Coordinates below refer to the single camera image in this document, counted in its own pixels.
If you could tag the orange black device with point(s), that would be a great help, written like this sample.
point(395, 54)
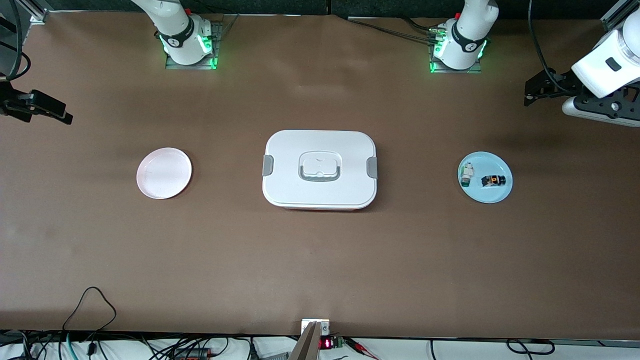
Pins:
point(192, 355)

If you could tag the red black clip leads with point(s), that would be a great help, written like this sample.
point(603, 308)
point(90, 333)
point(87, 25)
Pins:
point(357, 345)

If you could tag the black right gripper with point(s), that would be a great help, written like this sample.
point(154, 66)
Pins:
point(14, 104)

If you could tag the pale pink round plate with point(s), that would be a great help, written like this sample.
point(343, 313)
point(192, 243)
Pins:
point(164, 175)

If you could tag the red digit display module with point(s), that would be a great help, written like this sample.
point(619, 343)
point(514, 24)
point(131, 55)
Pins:
point(326, 343)

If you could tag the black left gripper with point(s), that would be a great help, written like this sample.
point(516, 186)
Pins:
point(560, 83)

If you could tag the aluminium front camera mount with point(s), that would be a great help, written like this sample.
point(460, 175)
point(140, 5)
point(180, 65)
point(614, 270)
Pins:
point(307, 345)

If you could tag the grey power strip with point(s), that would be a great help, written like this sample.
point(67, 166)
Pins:
point(275, 356)

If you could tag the aluminium frame profile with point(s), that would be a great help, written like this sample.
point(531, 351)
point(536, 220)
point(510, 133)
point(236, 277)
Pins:
point(612, 20)
point(37, 12)

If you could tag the light blue round plate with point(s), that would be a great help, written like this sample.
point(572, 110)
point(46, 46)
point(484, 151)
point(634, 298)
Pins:
point(492, 194)

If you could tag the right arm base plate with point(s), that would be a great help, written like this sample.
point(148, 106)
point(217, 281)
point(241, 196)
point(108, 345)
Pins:
point(218, 35)

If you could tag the white lidded box grey latches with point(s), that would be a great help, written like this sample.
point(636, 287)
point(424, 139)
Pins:
point(320, 145)

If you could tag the white green push switch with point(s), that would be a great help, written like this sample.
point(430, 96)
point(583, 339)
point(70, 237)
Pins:
point(467, 175)

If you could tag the black orange push switch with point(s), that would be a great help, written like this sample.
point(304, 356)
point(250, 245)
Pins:
point(494, 180)

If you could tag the white lower shelf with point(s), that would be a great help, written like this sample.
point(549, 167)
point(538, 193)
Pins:
point(475, 352)

